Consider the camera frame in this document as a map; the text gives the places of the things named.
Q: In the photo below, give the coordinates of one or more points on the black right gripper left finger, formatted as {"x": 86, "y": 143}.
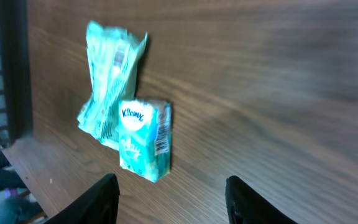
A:
{"x": 99, "y": 204}

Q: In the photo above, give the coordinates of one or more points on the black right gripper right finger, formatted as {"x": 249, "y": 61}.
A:
{"x": 246, "y": 206}

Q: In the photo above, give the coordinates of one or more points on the teal tissue pack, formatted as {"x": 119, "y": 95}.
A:
{"x": 145, "y": 137}

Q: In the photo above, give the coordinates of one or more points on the teal snack wrapper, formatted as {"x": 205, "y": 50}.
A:
{"x": 113, "y": 54}

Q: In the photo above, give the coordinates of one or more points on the grey plastic mesh basket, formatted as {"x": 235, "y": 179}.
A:
{"x": 15, "y": 94}

